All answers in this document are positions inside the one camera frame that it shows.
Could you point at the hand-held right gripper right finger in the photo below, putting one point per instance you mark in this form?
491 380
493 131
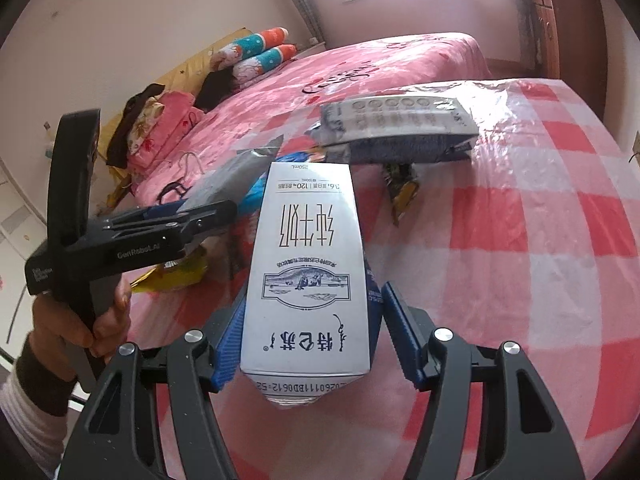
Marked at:
400 332

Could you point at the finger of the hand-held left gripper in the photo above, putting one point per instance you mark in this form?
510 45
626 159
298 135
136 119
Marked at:
200 220
165 209

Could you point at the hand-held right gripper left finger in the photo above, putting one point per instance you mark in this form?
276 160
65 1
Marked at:
227 347

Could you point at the silver wrapper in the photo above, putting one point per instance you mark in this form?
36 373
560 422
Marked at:
235 175

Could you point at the white milk carton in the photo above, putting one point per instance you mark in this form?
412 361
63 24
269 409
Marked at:
305 280

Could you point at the person's left forearm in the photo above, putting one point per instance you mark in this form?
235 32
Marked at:
35 410

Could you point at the person's left hand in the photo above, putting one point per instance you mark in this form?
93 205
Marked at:
55 332

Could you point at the black clothes hanger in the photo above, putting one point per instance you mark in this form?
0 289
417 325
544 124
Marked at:
172 191

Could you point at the white clothes hanger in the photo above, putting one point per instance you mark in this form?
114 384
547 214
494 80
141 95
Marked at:
190 162

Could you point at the white cabinet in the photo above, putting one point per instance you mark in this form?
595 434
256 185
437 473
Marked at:
15 230

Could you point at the yellow green snack packet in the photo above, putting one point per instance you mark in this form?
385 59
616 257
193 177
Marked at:
170 277

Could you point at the folded pink floral blanket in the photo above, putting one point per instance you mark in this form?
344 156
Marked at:
165 120

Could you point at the dark brown garment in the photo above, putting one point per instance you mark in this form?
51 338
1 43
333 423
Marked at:
132 110

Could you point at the black cloth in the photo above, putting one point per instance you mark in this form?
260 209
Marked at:
215 87

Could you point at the pink checked plastic tablecloth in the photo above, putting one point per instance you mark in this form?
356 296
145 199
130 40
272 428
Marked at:
500 240

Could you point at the yellow black snack wrapper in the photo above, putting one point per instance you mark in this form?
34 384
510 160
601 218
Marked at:
405 195

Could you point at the yellow printed blanket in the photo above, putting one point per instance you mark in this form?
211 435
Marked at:
185 67

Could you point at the colourful floral bolster pillow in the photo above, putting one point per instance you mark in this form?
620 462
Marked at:
260 40
270 62

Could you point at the grey printed plastic bag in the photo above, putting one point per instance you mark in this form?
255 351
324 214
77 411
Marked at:
400 115

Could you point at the bed with pink sheet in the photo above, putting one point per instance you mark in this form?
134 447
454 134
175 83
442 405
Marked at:
375 60

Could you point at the brown wooden cabinet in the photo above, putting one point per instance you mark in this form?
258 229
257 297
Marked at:
570 25

